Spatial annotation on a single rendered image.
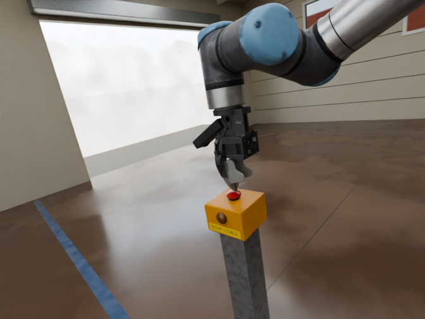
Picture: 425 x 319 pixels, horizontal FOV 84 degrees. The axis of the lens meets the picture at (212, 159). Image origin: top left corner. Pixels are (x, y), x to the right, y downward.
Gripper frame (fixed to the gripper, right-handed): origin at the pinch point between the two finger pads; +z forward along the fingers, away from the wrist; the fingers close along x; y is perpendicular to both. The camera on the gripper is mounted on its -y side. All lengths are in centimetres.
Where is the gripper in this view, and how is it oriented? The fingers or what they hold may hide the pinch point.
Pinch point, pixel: (232, 185)
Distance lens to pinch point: 62.4
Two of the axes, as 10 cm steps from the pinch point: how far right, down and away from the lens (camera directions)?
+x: 6.3, -3.1, 7.1
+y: 7.6, 0.5, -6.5
